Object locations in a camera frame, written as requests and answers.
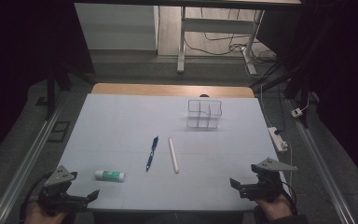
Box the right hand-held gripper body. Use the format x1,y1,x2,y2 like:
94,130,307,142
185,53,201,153
238,157,299,203

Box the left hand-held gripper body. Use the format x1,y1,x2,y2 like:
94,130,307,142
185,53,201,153
38,165,90,215

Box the white green glue stick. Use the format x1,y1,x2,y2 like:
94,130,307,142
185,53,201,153
93,169,127,184

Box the white pen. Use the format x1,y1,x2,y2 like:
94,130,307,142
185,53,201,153
167,136,181,175

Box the blue pen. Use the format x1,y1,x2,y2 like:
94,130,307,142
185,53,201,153
145,135,160,173

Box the clear plastic desk organizer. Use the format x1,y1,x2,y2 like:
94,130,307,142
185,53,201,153
186,98,224,130

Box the person's right hand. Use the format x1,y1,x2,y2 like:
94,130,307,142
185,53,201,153
254,193,295,223

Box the person's left hand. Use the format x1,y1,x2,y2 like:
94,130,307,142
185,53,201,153
23,200,72,224

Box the white power strip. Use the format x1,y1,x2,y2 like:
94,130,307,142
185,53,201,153
267,126,289,153

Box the white table cover sheet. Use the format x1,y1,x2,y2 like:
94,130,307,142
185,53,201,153
56,93,289,213

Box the small white adapter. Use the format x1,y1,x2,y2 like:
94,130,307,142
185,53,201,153
290,107,304,119

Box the black metal stand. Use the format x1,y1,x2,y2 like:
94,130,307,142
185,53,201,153
44,61,96,121

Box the black tripod stand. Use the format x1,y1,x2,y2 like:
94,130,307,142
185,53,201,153
249,46,312,129

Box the dark curtain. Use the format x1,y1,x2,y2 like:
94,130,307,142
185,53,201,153
255,0,358,194
0,0,95,171

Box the grey cabinet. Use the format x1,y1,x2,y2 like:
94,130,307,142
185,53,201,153
74,3,160,51

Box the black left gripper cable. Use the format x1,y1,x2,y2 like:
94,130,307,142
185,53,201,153
19,172,54,224

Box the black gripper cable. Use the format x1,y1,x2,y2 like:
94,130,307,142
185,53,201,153
280,189,298,217
19,172,54,224

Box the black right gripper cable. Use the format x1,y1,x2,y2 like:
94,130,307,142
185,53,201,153
280,189,298,217

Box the aluminium rail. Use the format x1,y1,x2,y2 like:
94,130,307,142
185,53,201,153
286,98,357,224
0,102,63,224

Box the black floor cables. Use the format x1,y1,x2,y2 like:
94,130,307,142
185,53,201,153
184,7,278,64

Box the white desk frame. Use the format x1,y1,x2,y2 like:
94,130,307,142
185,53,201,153
175,6,266,76

